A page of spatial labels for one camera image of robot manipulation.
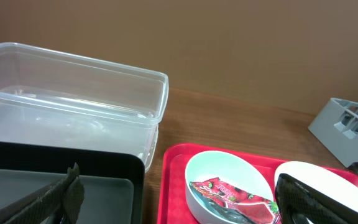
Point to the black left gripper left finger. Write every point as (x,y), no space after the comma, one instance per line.
(58,202)

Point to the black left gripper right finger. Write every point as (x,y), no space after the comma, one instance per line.
(298,203)

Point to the light blue plate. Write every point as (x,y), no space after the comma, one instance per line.
(340,185)

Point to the red snack wrapper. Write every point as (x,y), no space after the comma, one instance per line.
(234,204)

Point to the light blue small bowl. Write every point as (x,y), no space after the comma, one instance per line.
(229,168)

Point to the grey dishwasher rack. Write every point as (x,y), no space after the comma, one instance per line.
(336,127)

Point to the black tray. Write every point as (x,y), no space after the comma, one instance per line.
(113,182)

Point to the red serving tray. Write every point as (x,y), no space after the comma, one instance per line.
(173,207)

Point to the clear plastic bin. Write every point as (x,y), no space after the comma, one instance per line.
(54,98)

